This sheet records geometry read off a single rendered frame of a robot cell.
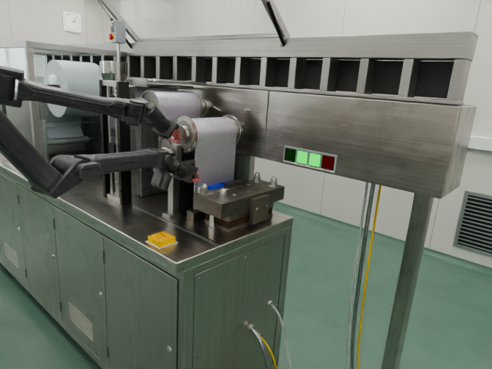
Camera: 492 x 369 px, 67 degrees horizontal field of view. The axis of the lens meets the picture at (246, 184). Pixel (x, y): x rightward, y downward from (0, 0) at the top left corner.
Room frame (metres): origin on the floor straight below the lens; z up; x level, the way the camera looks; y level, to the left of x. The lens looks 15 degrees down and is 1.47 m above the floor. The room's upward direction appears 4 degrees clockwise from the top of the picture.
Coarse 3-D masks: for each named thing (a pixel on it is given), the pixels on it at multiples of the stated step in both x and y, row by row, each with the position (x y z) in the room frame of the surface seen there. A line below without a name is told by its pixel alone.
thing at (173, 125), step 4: (164, 116) 1.39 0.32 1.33; (160, 120) 1.37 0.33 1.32; (164, 120) 1.38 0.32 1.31; (168, 120) 1.43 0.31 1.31; (152, 124) 1.38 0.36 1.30; (156, 124) 1.37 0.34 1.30; (160, 124) 1.37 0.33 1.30; (164, 124) 1.38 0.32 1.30; (168, 124) 1.40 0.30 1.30; (172, 124) 1.41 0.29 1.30; (176, 124) 1.40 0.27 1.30; (152, 128) 1.44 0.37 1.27; (156, 128) 1.38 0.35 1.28; (160, 128) 1.38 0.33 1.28; (164, 128) 1.39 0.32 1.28; (168, 128) 1.40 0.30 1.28; (172, 128) 1.39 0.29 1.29; (176, 128) 1.40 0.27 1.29; (156, 132) 1.41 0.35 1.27; (160, 132) 1.40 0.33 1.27; (164, 132) 1.39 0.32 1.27; (168, 132) 1.39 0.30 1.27; (172, 132) 1.39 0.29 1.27; (168, 136) 1.37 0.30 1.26
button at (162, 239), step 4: (160, 232) 1.25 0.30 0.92; (164, 232) 1.26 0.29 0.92; (148, 236) 1.22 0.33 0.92; (152, 236) 1.21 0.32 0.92; (156, 236) 1.21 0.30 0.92; (160, 236) 1.22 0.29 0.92; (164, 236) 1.22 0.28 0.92; (168, 236) 1.22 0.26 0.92; (172, 236) 1.22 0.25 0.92; (148, 240) 1.22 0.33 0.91; (152, 240) 1.20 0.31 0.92; (156, 240) 1.19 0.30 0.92; (160, 240) 1.18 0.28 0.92; (164, 240) 1.19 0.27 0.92; (168, 240) 1.20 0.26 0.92; (172, 240) 1.22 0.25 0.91; (156, 244) 1.18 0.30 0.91; (160, 244) 1.18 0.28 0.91; (164, 244) 1.19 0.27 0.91; (168, 244) 1.20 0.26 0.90
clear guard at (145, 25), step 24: (120, 0) 2.10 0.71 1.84; (144, 0) 1.99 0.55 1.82; (168, 0) 1.89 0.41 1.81; (192, 0) 1.80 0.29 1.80; (216, 0) 1.71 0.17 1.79; (240, 0) 1.64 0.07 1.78; (144, 24) 2.17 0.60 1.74; (168, 24) 2.04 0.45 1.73; (192, 24) 1.94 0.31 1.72; (216, 24) 1.84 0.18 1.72; (240, 24) 1.75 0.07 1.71; (264, 24) 1.67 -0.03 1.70
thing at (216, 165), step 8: (232, 144) 1.63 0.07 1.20; (200, 152) 1.48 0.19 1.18; (208, 152) 1.52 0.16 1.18; (216, 152) 1.55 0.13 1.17; (224, 152) 1.59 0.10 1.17; (232, 152) 1.63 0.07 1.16; (200, 160) 1.48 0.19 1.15; (208, 160) 1.52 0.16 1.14; (216, 160) 1.55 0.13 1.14; (224, 160) 1.59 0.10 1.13; (232, 160) 1.63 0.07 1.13; (200, 168) 1.48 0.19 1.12; (208, 168) 1.52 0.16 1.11; (216, 168) 1.56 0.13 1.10; (224, 168) 1.59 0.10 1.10; (232, 168) 1.63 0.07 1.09; (200, 176) 1.49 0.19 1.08; (208, 176) 1.52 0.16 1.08; (216, 176) 1.56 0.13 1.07; (224, 176) 1.60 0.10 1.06; (232, 176) 1.64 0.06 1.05; (200, 184) 1.49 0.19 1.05; (208, 184) 1.52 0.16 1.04
